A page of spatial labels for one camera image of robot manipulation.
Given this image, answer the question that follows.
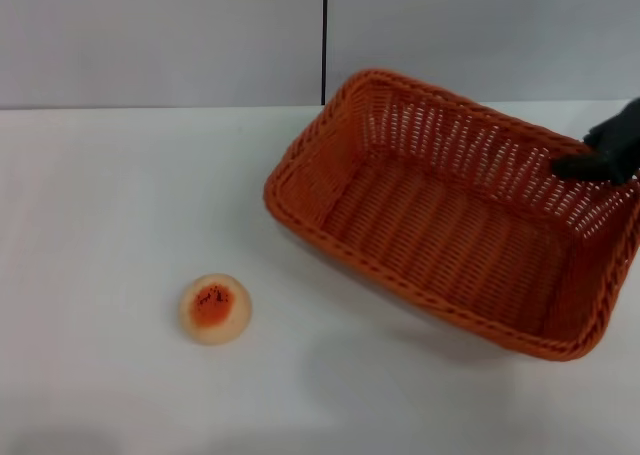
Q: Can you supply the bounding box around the round bun with orange centre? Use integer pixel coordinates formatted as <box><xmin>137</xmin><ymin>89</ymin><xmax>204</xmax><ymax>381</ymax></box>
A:
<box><xmin>179</xmin><ymin>272</ymin><xmax>253</xmax><ymax>347</ymax></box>

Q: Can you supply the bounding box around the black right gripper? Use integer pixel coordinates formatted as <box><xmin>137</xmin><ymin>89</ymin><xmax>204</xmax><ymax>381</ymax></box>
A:
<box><xmin>550</xmin><ymin>96</ymin><xmax>640</xmax><ymax>186</ymax></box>

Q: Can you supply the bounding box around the orange woven plastic basket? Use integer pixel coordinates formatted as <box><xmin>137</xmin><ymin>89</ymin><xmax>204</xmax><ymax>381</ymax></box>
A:
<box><xmin>262</xmin><ymin>67</ymin><xmax>640</xmax><ymax>364</ymax></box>

